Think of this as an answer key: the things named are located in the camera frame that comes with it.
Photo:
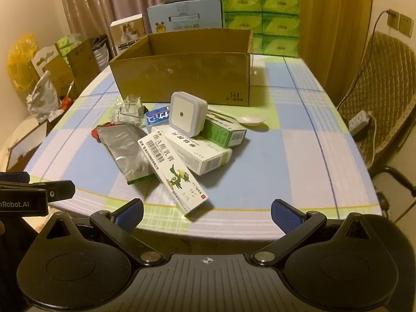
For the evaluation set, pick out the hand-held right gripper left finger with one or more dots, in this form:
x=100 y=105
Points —
x=130 y=216

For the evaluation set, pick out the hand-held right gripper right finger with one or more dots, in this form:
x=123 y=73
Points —
x=286 y=216

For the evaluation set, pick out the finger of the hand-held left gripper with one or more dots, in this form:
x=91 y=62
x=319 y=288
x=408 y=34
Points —
x=14 y=177
x=61 y=191

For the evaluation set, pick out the white bird print medicine box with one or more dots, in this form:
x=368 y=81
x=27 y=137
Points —
x=172 y=172

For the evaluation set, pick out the red packet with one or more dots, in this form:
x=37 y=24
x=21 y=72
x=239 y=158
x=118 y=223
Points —
x=96 y=135

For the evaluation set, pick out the silver foil pouch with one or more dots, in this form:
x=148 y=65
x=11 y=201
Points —
x=125 y=149

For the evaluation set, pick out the white green stripe medicine box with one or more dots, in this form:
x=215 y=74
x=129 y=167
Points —
x=201 y=156

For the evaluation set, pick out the white plastic spoon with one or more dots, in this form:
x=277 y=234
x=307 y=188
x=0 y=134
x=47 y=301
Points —
x=250 y=120

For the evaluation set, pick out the blue label floss case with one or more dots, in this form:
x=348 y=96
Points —
x=157 y=117

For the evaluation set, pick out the clear plastic hook package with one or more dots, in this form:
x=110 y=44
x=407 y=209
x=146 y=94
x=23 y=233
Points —
x=126 y=110

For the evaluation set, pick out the white power plug adapter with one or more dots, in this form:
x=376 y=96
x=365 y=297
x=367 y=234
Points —
x=187 y=113

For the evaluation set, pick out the checkered cloth desktop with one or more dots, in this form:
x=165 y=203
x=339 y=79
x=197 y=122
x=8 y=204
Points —
x=292 y=156

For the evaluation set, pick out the flat cardboard box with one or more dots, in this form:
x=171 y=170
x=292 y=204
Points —
x=22 y=143

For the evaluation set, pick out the clear crumpled plastic bag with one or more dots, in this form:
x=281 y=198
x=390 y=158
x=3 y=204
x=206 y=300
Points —
x=42 y=100

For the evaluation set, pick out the yellow plastic bag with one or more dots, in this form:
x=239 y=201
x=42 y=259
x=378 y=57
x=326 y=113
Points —
x=21 y=61

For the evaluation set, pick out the cardboard box with white insert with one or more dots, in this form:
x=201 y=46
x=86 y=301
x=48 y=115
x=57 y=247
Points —
x=55 y=68

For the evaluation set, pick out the white power strip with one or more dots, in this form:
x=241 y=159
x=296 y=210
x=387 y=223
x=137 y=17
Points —
x=360 y=122

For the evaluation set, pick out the tall brown cardboard box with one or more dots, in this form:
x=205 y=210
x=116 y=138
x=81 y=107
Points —
x=83 y=60

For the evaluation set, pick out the quilted beige chair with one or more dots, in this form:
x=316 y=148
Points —
x=386 y=87

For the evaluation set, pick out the white brown humidifier box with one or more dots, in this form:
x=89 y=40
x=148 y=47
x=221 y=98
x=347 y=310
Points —
x=128 y=34

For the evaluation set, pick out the pink curtain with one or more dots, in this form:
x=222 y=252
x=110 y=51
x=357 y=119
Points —
x=97 y=3

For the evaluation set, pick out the stack of green tissue packs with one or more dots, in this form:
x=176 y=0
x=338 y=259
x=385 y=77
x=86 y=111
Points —
x=260 y=19

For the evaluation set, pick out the wooden door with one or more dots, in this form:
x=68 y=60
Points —
x=328 y=16

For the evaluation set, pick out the light blue milk carton box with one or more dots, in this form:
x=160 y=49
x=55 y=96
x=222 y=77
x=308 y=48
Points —
x=185 y=16

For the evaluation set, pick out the wall socket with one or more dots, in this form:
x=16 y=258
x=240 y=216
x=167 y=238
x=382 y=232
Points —
x=404 y=22

